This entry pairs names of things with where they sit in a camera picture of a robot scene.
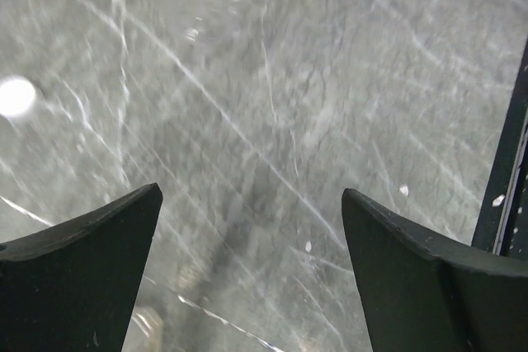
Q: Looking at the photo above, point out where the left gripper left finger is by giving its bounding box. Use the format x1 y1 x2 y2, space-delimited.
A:
1 183 163 351

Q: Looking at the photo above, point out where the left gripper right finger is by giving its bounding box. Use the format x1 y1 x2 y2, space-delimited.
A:
342 189 527 351

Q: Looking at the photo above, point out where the white bottle cap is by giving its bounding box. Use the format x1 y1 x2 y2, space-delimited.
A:
0 76 38 119

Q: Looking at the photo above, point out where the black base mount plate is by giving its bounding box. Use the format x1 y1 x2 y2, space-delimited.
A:
472 54 527 261

